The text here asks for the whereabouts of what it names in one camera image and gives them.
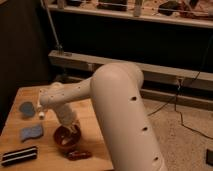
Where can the black box on floor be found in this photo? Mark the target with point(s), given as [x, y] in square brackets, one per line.
[209, 157]

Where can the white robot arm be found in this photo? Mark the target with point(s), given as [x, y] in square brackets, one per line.
[114, 90]

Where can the blue round lid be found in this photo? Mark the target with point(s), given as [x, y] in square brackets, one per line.
[27, 109]

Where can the cluttered wooden shelf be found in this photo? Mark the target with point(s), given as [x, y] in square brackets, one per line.
[194, 13]

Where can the black white striped block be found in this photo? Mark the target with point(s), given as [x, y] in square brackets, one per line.
[18, 156]

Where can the blue sponge cloth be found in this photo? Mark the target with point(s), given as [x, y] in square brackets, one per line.
[33, 132]

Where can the metal rod stand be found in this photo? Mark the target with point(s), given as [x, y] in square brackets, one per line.
[58, 45]

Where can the white tube with label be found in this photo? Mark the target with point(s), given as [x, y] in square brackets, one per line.
[40, 110]

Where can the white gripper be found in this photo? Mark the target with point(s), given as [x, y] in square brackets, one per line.
[66, 116]

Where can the orange ceramic bowl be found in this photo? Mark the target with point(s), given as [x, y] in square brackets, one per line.
[66, 140]

